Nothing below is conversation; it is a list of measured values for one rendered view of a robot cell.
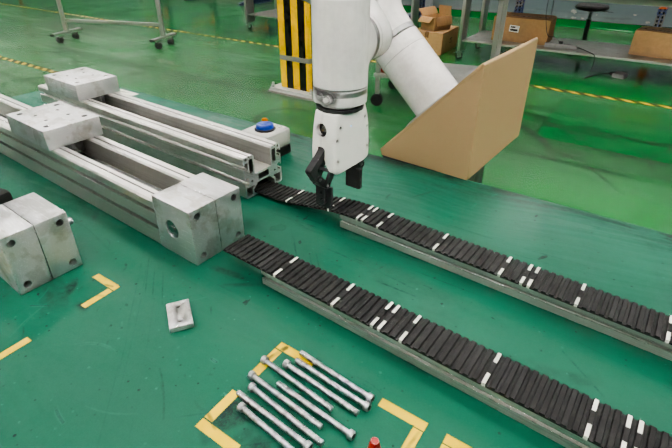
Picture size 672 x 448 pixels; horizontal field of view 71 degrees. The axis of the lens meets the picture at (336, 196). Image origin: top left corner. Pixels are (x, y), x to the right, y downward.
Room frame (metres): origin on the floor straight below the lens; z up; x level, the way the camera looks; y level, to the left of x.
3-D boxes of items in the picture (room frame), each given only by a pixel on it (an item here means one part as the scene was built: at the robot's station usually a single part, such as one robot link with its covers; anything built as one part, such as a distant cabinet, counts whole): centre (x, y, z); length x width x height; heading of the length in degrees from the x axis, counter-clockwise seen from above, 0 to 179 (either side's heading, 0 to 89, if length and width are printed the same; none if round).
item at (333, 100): (0.71, -0.01, 1.01); 0.09 x 0.08 x 0.03; 143
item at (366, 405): (0.36, 0.01, 0.78); 0.11 x 0.01 x 0.01; 51
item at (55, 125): (0.91, 0.58, 0.87); 0.16 x 0.11 x 0.07; 53
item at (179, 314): (0.47, 0.21, 0.78); 0.05 x 0.03 x 0.01; 22
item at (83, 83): (1.21, 0.66, 0.87); 0.16 x 0.11 x 0.07; 53
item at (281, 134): (0.99, 0.17, 0.81); 0.10 x 0.08 x 0.06; 143
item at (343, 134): (0.71, -0.01, 0.95); 0.10 x 0.07 x 0.11; 143
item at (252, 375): (0.34, 0.06, 0.78); 0.11 x 0.01 x 0.01; 52
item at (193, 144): (1.06, 0.46, 0.82); 0.80 x 0.10 x 0.09; 53
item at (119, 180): (0.91, 0.58, 0.82); 0.80 x 0.10 x 0.09; 53
